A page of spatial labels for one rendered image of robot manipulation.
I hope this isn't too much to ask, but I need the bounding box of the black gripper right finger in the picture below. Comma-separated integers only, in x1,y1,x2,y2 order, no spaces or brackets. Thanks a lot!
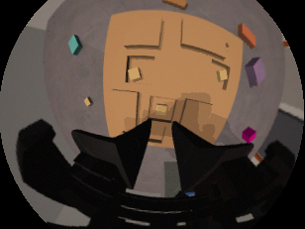
171,121,255,193

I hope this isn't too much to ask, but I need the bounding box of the magenta cube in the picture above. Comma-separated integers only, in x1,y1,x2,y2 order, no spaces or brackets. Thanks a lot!
242,126,255,143

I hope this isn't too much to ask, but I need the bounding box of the teal rectangular block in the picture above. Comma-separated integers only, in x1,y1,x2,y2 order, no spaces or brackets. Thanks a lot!
68,35,83,56

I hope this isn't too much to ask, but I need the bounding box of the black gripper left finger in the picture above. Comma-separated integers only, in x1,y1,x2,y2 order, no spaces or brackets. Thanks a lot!
71,119,152,189

